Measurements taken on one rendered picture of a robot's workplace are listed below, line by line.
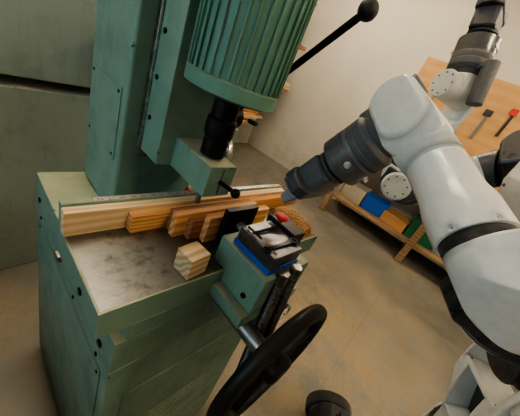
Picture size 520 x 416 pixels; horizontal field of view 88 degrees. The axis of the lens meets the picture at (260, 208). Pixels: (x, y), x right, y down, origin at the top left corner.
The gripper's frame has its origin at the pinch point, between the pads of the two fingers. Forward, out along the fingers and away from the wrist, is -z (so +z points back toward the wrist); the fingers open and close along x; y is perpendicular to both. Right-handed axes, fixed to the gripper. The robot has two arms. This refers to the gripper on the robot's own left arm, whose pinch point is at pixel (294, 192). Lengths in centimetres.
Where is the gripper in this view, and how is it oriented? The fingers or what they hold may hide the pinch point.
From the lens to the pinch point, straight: 54.0
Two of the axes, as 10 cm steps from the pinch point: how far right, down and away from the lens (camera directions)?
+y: -3.8, -9.0, 2.1
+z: 6.3, -4.2, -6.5
